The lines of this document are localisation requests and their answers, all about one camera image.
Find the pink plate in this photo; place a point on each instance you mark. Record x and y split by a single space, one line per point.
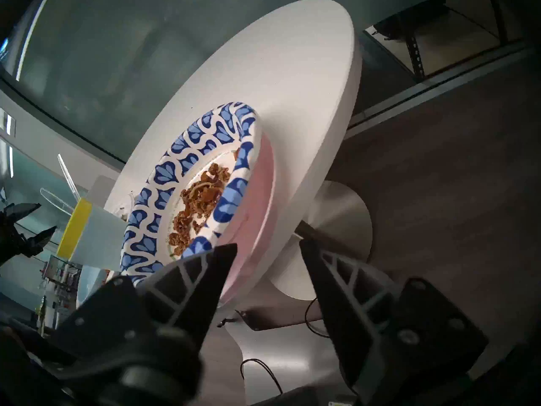
258 189

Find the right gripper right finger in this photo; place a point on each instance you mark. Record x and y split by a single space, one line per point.
359 325

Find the perforated metal shelf bracket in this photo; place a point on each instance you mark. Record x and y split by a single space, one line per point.
416 56

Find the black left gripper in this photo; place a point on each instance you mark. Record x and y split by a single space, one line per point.
8 242

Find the white table base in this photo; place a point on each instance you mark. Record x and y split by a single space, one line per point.
296 367

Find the light blue plastic cup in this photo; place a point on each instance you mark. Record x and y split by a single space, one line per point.
101 240

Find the brown granola crumbs heap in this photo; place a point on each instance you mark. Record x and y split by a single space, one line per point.
198 198

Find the blue patterned paper bowl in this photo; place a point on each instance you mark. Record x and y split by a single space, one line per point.
186 155

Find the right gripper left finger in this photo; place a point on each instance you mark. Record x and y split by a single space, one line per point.
181 299

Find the round metal table foot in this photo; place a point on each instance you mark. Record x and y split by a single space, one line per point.
338 215

